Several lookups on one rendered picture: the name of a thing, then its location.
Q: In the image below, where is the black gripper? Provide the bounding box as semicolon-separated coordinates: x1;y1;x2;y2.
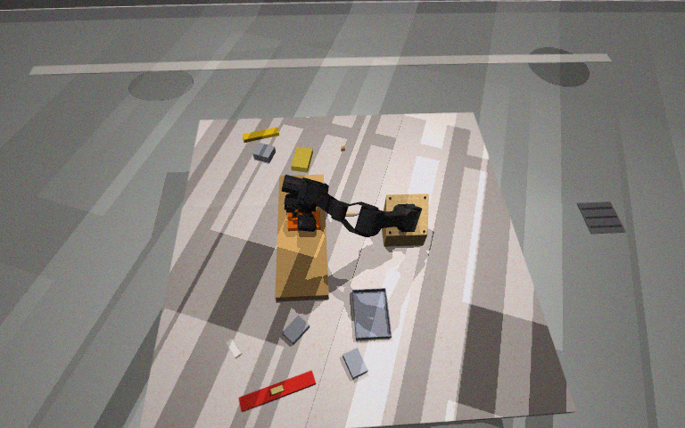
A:
297;204;317;232

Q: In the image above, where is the small white rectangular block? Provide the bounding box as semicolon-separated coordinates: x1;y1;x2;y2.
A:
227;338;242;358

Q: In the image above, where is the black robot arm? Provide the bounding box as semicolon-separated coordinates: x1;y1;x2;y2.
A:
281;175;422;237

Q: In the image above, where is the tan wooden floor panel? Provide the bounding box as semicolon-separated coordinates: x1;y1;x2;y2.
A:
275;176;329;302

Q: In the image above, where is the red flat bar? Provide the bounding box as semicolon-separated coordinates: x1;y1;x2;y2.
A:
239;370;316;412

